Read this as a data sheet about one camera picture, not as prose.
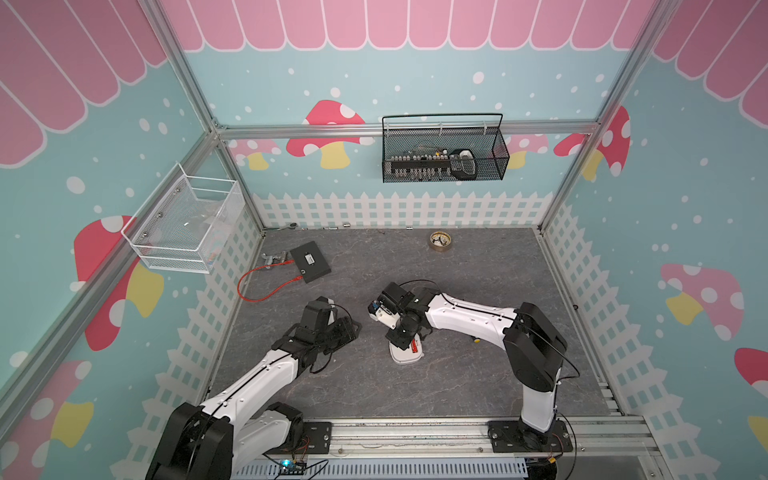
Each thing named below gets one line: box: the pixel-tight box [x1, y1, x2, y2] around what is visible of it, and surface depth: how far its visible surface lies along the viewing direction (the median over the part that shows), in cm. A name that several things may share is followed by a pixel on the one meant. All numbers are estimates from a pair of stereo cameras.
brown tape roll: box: [429, 231, 452, 253], surface depth 118 cm
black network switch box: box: [290, 241, 331, 284], surface depth 111 cm
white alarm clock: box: [388, 333, 425, 364], surface depth 87 cm
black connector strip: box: [383, 154, 451, 181], surface depth 91 cm
